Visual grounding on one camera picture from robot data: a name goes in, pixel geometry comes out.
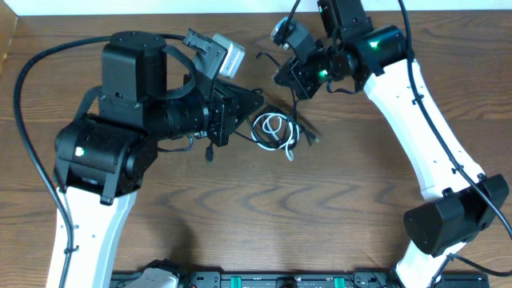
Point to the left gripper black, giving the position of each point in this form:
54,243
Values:
221,116

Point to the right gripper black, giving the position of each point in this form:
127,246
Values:
296,79

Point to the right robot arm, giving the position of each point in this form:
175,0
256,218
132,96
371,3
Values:
460,200

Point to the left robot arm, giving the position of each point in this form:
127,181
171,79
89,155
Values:
150,92

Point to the cardboard box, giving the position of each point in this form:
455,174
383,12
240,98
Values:
8,26

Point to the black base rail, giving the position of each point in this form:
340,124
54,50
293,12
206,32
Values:
214,279

